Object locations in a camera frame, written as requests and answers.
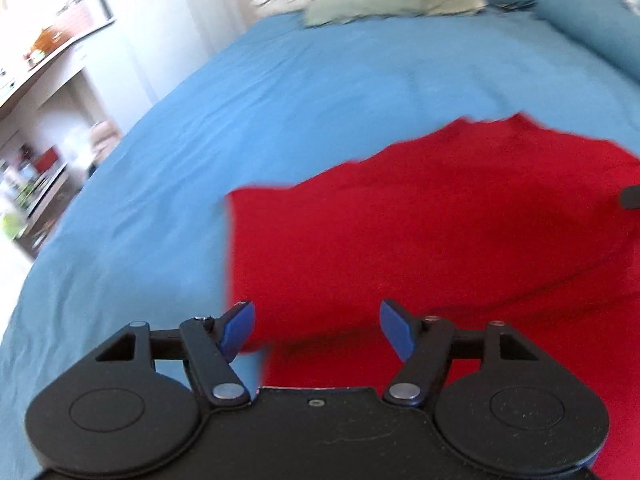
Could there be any blue bolster pillow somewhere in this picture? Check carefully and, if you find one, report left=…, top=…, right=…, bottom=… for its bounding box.
left=534, top=0, right=640, bottom=87

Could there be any red box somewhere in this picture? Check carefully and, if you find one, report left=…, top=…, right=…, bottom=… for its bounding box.
left=31, top=146, right=61, bottom=173

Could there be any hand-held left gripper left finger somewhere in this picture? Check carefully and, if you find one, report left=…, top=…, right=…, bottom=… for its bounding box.
left=95, top=300, right=256, bottom=409

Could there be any white shelf unit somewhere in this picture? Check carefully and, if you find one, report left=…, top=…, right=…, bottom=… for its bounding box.
left=0, top=19, right=127, bottom=261

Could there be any red cloth garment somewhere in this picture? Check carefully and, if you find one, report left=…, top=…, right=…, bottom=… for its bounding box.
left=224, top=113, right=640, bottom=480

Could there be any white wardrobe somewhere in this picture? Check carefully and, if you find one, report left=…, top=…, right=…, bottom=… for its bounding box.
left=94, top=0, right=257, bottom=131

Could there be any blue bed sheet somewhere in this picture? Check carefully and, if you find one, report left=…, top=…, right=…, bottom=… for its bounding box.
left=0, top=6, right=640, bottom=480

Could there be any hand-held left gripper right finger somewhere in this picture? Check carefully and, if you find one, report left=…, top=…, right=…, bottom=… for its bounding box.
left=379, top=299, right=539, bottom=407

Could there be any green crumpled cloth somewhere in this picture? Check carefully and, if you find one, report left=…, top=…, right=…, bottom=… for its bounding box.
left=303, top=0, right=489, bottom=28

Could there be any beige plush toy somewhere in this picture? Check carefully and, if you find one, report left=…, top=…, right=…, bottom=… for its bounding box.
left=87, top=120, right=124, bottom=177

